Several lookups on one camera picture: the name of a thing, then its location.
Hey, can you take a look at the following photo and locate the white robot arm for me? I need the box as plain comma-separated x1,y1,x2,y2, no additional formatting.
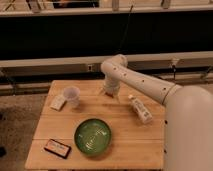
101,54,213,171

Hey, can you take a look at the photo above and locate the green ceramic bowl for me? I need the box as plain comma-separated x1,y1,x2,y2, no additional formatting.
74,118,112,156

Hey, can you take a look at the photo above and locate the white tube bottle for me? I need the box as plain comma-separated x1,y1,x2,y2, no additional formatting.
128,95,153,124

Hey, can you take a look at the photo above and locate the translucent plastic cup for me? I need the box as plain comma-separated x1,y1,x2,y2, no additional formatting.
63,86,80,108

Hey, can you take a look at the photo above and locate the wooden folding table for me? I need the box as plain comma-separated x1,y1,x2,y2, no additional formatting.
25,80,164,170

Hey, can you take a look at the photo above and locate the white sponge block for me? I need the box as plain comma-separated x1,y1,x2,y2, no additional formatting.
50,95,66,111

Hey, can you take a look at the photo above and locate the black hanging cable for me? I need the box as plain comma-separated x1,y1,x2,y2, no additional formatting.
116,3,135,56

